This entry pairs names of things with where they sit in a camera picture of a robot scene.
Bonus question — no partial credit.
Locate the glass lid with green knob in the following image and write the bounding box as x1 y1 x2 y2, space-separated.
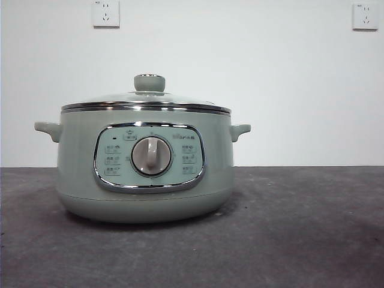
61 73 232 116

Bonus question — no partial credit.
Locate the white wall socket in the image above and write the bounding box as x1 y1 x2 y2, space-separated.
352 2 379 31
92 0 121 29

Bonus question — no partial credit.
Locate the pale green electric cooking pot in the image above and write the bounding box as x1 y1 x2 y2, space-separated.
34 105 251 224

